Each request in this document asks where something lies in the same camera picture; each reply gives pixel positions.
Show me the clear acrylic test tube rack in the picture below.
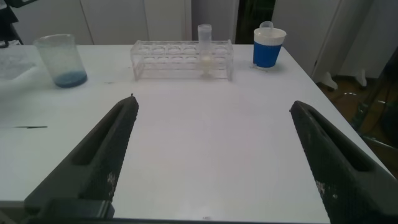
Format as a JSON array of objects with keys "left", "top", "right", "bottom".
[
  {"left": 130, "top": 39, "right": 234, "bottom": 82},
  {"left": 0, "top": 43, "right": 37, "bottom": 80}
]

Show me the blue white paper cup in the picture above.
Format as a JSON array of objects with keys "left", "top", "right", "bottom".
[{"left": 252, "top": 27, "right": 287, "bottom": 68}]

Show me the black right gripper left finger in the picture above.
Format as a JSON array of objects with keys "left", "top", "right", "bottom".
[{"left": 24, "top": 95, "right": 139, "bottom": 215}]

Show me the clear plastic beaker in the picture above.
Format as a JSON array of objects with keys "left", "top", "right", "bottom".
[{"left": 33, "top": 34, "right": 88, "bottom": 89}]

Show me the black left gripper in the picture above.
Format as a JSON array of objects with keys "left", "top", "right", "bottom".
[{"left": 2, "top": 0, "right": 39, "bottom": 9}]

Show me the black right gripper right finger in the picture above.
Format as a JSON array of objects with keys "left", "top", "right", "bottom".
[{"left": 290, "top": 100, "right": 398, "bottom": 224}]

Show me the narrow white partition panel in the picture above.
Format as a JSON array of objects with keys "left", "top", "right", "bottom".
[{"left": 191, "top": 0, "right": 240, "bottom": 44}]

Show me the test tube with pale yellow pigment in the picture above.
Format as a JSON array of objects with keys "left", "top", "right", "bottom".
[{"left": 197, "top": 24, "right": 213, "bottom": 78}]

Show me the white partition foot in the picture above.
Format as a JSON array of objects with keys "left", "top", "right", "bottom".
[
  {"left": 317, "top": 71, "right": 339, "bottom": 91},
  {"left": 339, "top": 68, "right": 368, "bottom": 88}
]

